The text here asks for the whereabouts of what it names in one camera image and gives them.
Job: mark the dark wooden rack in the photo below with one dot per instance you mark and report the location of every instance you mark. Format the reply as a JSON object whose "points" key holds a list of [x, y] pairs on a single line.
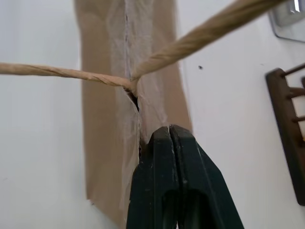
{"points": [[286, 124]]}

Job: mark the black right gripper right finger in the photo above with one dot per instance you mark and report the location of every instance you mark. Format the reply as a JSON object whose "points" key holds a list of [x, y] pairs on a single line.
{"points": [[205, 181]]}

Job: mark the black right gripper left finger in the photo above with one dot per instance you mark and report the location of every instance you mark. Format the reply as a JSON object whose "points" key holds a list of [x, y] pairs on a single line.
{"points": [[152, 181]]}

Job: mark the clear plastic container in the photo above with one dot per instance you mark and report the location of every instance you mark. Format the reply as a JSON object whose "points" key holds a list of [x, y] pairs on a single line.
{"points": [[287, 21]]}

